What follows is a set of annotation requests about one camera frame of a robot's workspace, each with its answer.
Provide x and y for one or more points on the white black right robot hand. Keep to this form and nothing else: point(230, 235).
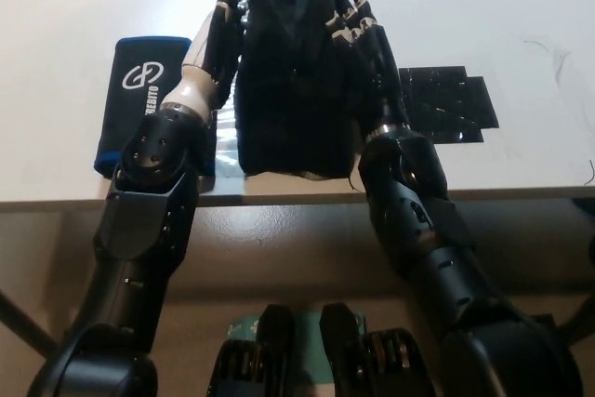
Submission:
point(376, 67)

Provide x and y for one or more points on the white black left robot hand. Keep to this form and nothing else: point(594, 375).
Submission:
point(204, 62)

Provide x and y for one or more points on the black fabric lunch bag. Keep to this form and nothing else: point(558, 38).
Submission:
point(297, 90)

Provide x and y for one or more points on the black tape patch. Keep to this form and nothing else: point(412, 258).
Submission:
point(441, 104)

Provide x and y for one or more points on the black blue Strebito notebook case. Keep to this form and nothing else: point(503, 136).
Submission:
point(135, 90)

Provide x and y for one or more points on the clear tape patch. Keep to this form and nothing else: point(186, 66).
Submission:
point(228, 141)

